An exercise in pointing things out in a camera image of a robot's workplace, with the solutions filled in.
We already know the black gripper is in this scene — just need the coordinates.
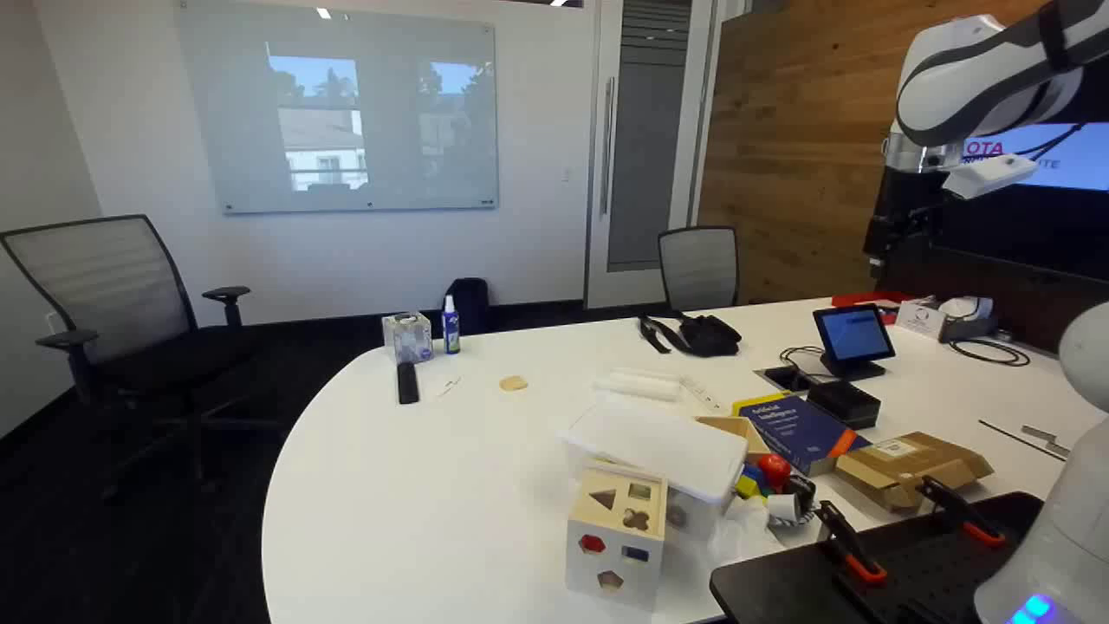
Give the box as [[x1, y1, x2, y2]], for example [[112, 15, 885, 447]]
[[866, 171, 941, 263]]

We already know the wooden cube lid with holes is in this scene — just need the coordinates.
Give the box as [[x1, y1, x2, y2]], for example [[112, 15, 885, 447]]
[[570, 463, 673, 547]]

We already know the wooden shape sorter cube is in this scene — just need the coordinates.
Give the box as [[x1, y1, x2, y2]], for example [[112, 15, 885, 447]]
[[563, 462, 673, 610]]

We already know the red flat object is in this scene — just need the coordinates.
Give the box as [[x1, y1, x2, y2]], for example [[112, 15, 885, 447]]
[[827, 289, 909, 316]]

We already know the black tablet on stand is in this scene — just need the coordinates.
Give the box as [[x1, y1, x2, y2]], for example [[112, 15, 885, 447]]
[[811, 300, 896, 382]]

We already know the small black box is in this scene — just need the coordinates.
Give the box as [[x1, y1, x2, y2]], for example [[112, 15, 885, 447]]
[[804, 378, 885, 431]]

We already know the grey framed black pad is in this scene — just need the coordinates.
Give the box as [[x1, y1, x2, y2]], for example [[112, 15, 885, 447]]
[[755, 359, 818, 395]]

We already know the grey mesh office chair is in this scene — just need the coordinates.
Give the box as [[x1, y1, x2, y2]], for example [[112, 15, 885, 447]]
[[656, 223, 742, 316]]

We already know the blue book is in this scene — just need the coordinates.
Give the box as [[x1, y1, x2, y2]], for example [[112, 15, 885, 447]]
[[738, 390, 866, 478]]

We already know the brown cardboard box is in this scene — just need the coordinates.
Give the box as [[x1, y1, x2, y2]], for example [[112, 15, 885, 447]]
[[831, 431, 998, 515]]

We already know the grey metal strip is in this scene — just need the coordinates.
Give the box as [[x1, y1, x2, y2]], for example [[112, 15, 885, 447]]
[[978, 415, 1073, 463]]

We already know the frosted glass door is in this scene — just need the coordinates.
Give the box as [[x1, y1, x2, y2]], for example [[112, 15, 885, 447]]
[[584, 0, 742, 311]]

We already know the bowl of coloured toys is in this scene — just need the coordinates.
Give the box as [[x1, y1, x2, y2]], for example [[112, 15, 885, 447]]
[[730, 450, 818, 535]]

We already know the white folded cloth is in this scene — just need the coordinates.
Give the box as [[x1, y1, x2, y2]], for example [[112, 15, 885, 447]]
[[592, 371, 699, 410]]

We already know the white plastic lidded container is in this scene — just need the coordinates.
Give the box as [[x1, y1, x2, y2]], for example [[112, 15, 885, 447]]
[[558, 395, 752, 539]]

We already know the black mounting board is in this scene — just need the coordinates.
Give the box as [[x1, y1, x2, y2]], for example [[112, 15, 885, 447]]
[[705, 490, 1050, 624]]

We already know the black backpack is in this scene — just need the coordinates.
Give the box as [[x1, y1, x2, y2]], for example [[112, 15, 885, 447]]
[[443, 272, 495, 341]]

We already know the blue spray bottle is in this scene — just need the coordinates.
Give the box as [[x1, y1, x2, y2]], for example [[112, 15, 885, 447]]
[[441, 292, 465, 356]]

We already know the clear plastic tissue container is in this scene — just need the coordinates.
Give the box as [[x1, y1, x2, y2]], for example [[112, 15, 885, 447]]
[[379, 308, 435, 366]]

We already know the black remote control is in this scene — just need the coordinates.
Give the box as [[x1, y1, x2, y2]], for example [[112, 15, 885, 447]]
[[395, 356, 422, 410]]

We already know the black mesh office chair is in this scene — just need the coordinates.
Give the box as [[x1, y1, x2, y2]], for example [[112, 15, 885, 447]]
[[0, 210, 281, 498]]

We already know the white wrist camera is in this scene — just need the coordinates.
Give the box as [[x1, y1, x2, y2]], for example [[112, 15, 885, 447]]
[[940, 153, 1038, 204]]

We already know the white device with cable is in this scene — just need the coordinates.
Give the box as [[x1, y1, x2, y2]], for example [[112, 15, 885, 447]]
[[893, 292, 1031, 371]]

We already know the wall mounted TV screen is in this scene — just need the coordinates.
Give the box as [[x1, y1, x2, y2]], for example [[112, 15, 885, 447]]
[[861, 113, 1109, 289]]

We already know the black strap bag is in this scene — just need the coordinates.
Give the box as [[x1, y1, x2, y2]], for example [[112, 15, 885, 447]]
[[637, 308, 745, 359]]

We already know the black clamp orange handle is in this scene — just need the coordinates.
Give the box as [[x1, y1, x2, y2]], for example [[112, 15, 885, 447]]
[[916, 476, 1009, 553], [811, 497, 890, 590]]

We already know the glass whiteboard on wall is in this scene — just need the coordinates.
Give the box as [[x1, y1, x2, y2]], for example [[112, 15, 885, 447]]
[[178, 0, 503, 219]]

